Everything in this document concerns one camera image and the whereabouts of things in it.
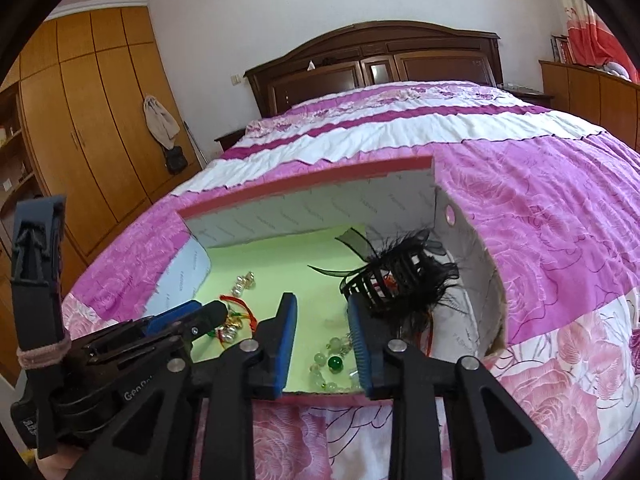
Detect pink floral quilt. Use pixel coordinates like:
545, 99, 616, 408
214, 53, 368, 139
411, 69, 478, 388
62, 80, 640, 480

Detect dark wooden nightstand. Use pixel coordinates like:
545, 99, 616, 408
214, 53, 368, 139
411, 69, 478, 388
502, 82, 555, 108
215, 129, 247, 153

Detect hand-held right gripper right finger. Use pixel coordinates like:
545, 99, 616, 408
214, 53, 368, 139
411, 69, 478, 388
346, 294, 581, 480

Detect red cardboard box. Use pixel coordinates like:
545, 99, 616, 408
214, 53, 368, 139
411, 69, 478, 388
150, 155, 508, 401

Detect beige knit hat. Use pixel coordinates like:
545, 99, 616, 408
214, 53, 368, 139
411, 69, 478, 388
143, 95, 181, 150

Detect pink hair tie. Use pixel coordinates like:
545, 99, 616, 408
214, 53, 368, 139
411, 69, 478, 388
16, 337, 72, 368

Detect green bead bracelet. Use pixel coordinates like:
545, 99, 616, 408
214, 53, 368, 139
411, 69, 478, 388
309, 332, 363, 393

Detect light wooden cabinet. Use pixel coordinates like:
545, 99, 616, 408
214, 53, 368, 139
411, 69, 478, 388
539, 59, 640, 151

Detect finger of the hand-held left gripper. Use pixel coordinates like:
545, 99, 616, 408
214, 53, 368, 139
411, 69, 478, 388
100, 301, 230, 376
87, 301, 203, 356

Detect person's left hand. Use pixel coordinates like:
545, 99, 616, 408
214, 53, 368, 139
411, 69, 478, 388
37, 456, 76, 480

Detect rainbow braided bracelet red cord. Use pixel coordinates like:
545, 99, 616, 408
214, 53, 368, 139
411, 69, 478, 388
385, 270, 438, 356
205, 294, 261, 341

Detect red curtain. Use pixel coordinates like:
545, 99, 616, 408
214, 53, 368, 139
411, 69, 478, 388
560, 0, 640, 81

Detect small black bag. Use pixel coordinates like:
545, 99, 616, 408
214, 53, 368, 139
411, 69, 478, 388
165, 146, 189, 176

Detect open wooden shelf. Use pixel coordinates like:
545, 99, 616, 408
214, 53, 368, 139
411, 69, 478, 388
0, 85, 43, 241

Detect black feather hair claw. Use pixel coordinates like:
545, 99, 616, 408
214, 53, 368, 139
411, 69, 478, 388
307, 227, 461, 341

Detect light wooden wardrobe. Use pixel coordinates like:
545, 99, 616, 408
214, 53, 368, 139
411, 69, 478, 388
0, 7, 206, 281

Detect light green paper sheet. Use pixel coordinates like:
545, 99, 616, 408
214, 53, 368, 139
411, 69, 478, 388
192, 225, 368, 393

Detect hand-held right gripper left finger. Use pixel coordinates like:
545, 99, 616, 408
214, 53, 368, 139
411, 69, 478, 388
62, 292, 299, 480

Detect dark wooden headboard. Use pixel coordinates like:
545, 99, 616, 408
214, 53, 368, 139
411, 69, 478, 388
243, 20, 503, 118

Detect thin metal rod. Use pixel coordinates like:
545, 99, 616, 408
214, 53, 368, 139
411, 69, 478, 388
182, 121, 203, 168

